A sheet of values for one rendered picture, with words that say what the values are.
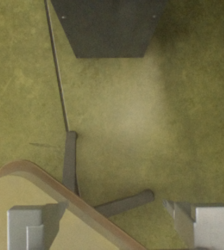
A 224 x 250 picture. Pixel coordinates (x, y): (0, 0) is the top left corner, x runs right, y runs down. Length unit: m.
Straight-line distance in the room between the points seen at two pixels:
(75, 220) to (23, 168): 0.14
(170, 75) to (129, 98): 0.17
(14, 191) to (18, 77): 0.71
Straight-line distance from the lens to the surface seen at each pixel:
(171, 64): 1.24
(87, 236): 0.60
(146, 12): 0.80
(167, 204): 0.17
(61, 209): 0.16
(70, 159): 1.13
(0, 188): 0.61
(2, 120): 1.25
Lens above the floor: 1.19
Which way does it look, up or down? 89 degrees down
